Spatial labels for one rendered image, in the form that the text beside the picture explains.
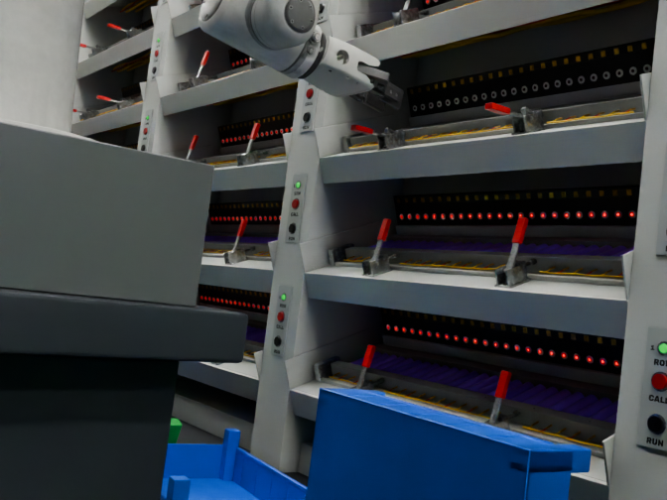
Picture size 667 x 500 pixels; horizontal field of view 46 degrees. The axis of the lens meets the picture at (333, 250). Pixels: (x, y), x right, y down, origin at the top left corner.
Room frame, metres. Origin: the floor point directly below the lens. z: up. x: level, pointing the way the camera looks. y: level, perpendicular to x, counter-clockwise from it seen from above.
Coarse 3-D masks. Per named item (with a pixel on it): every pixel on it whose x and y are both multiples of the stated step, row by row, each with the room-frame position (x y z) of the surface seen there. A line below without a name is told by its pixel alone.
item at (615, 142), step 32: (544, 96) 1.15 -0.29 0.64; (576, 96) 1.11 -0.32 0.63; (608, 96) 1.07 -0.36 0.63; (320, 128) 1.31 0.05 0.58; (384, 128) 1.40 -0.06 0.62; (576, 128) 0.91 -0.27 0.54; (608, 128) 0.87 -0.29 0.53; (640, 128) 0.84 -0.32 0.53; (320, 160) 1.32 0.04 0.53; (352, 160) 1.25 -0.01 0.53; (384, 160) 1.19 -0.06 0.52; (416, 160) 1.13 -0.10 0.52; (448, 160) 1.08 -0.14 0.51; (480, 160) 1.04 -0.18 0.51; (512, 160) 1.00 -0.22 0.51; (544, 160) 0.96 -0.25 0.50; (576, 160) 0.92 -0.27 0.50; (608, 160) 0.89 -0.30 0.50; (640, 160) 0.86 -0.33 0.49
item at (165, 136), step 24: (168, 24) 1.89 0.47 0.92; (168, 48) 1.88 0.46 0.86; (192, 48) 1.92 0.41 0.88; (216, 48) 1.96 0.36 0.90; (168, 72) 1.89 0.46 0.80; (144, 120) 1.94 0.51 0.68; (168, 120) 1.90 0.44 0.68; (192, 120) 1.93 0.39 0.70; (216, 120) 1.98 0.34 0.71; (168, 144) 1.90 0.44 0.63; (216, 144) 1.98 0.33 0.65; (216, 192) 1.99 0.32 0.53
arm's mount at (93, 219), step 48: (0, 144) 0.49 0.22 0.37; (48, 144) 0.51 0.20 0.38; (96, 144) 0.53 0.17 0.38; (0, 192) 0.49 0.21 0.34; (48, 192) 0.51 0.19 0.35; (96, 192) 0.54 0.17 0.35; (144, 192) 0.56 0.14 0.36; (192, 192) 0.59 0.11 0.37; (0, 240) 0.49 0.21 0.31; (48, 240) 0.52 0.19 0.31; (96, 240) 0.54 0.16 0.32; (144, 240) 0.56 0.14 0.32; (192, 240) 0.59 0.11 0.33; (0, 288) 0.50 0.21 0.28; (48, 288) 0.52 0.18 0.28; (96, 288) 0.54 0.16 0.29; (144, 288) 0.57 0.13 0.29; (192, 288) 0.60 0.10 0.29
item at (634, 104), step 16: (640, 96) 0.90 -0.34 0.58; (544, 112) 1.00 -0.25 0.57; (560, 112) 0.98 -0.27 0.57; (576, 112) 0.97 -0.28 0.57; (592, 112) 0.95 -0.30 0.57; (608, 112) 0.93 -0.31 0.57; (624, 112) 0.90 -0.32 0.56; (416, 128) 1.20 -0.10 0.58; (432, 128) 1.17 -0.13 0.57; (448, 128) 1.14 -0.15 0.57; (464, 128) 1.12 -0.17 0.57; (480, 128) 1.09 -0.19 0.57; (496, 128) 1.05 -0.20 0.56; (352, 144) 1.33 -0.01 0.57; (368, 144) 1.27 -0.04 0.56
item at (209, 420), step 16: (176, 384) 1.88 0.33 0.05; (192, 384) 1.91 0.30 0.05; (176, 400) 1.72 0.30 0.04; (192, 400) 1.67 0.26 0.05; (208, 400) 1.69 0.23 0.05; (224, 400) 1.72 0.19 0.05; (240, 400) 1.75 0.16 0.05; (176, 416) 1.71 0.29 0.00; (192, 416) 1.66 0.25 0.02; (208, 416) 1.60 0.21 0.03; (224, 416) 1.55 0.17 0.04; (240, 416) 1.54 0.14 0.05; (208, 432) 1.60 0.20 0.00; (304, 448) 1.34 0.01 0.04; (304, 464) 1.33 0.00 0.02
